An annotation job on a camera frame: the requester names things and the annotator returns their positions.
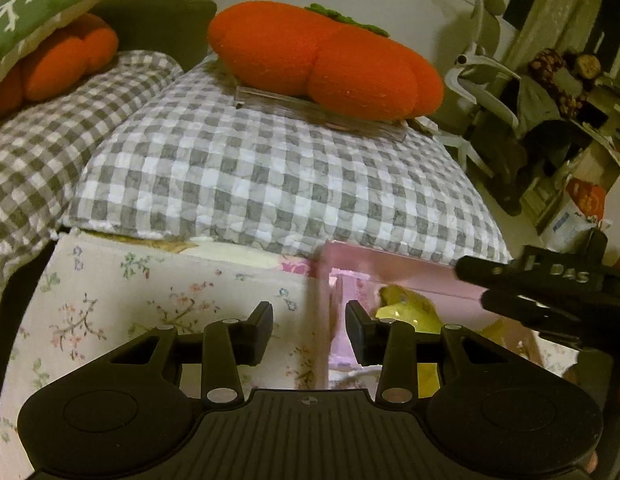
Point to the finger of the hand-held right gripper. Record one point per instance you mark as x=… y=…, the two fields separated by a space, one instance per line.
x=515 y=307
x=485 y=271

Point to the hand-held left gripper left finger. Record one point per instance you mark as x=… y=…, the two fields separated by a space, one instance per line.
x=264 y=330

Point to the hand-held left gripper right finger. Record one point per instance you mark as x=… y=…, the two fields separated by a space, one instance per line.
x=354 y=327

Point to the clear packet with pink snack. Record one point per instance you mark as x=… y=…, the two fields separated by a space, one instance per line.
x=340 y=320

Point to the yellow snack packet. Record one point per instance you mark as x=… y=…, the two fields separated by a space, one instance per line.
x=410 y=310
x=492 y=333

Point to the pink box with silver sides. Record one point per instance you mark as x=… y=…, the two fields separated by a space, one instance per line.
x=415 y=270

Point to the white shopping bag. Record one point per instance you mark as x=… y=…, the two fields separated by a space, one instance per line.
x=565 y=225

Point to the orange shopping bag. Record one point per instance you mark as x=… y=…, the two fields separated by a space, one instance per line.
x=587 y=197

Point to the wooden shelf unit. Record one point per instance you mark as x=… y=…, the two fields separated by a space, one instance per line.
x=605 y=155

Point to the grey checked pillow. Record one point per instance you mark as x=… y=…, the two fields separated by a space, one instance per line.
x=265 y=175

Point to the white office chair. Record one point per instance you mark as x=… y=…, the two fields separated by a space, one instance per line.
x=490 y=100

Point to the large orange pumpkin cushion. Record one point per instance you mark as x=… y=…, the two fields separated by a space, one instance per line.
x=315 y=55

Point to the beige curtain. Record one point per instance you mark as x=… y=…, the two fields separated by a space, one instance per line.
x=555 y=5

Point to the grey checked blanket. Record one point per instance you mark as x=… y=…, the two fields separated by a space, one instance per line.
x=39 y=150

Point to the small orange pumpkin cushion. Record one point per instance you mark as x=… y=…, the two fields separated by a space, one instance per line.
x=64 y=60

